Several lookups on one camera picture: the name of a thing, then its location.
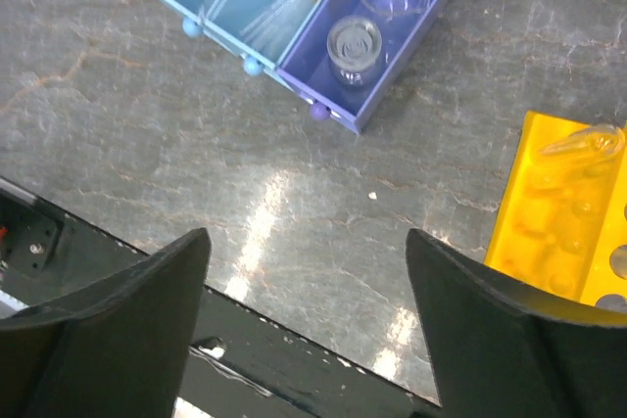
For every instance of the clear glass test tube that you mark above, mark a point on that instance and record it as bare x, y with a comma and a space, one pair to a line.
598, 141

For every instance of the small clear glass vial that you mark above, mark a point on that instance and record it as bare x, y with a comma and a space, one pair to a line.
355, 51

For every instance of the blue three-compartment drawer box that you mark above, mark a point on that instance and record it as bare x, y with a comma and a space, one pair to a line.
303, 67

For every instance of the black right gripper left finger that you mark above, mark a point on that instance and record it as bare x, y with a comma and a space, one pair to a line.
115, 348

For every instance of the yellow test tube rack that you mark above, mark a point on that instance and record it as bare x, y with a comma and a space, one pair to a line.
561, 225

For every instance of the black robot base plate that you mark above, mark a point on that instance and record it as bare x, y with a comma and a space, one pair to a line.
239, 364

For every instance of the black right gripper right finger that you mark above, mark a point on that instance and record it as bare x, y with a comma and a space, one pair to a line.
501, 348

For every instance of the clear plastic dropper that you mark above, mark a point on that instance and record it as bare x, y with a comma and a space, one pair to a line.
271, 31

